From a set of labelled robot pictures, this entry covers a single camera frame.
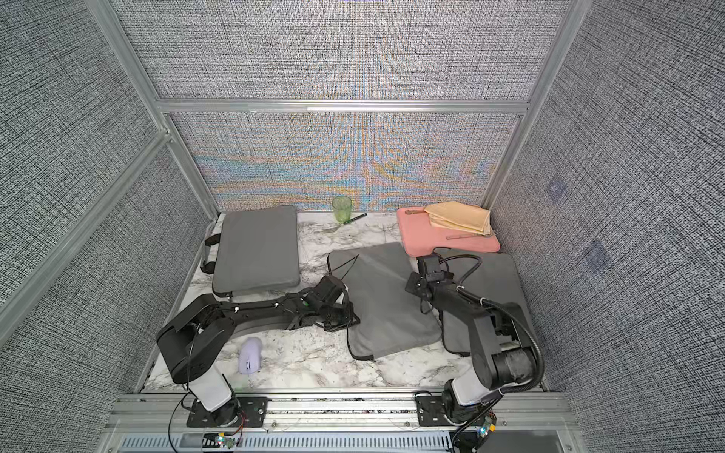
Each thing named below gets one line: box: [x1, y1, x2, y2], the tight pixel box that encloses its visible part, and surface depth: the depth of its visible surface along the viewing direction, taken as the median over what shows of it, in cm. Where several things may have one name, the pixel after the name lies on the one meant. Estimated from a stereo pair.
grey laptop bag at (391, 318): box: [328, 241, 442, 361], surface depth 86 cm
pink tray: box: [396, 205, 501, 257], surface depth 116 cm
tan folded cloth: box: [423, 201, 491, 235], surface depth 119 cm
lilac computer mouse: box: [237, 336, 263, 375], surface depth 81 cm
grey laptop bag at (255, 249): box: [200, 204, 301, 299], surface depth 106 cm
